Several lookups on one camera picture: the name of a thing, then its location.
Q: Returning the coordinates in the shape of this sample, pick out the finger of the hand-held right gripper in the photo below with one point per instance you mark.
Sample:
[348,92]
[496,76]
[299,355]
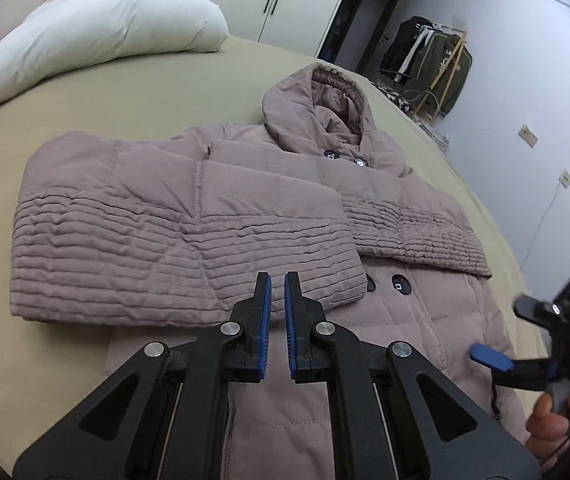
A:
[490,356]

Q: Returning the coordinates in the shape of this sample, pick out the person's right hand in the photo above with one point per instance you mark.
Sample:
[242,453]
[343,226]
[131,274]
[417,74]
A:
[547,422]

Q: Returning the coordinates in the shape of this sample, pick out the mauve hooded puffer coat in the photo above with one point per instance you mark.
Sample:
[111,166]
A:
[245,240]

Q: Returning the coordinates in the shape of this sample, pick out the olive green bed sheet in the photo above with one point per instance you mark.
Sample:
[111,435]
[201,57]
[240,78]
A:
[130,95]

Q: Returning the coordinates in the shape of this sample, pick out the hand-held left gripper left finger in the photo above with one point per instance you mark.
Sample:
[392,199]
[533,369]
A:
[264,332]

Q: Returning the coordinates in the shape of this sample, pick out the clothes rack with dark garments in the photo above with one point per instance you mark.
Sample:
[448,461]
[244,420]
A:
[427,62]

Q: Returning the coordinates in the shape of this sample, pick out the white pillow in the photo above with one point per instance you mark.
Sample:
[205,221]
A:
[97,35]

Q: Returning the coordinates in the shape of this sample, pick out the wall socket plate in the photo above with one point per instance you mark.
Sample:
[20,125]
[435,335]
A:
[565,178]
[528,135]

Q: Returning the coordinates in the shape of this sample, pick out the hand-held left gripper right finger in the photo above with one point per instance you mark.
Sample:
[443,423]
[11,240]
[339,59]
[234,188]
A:
[291,332]

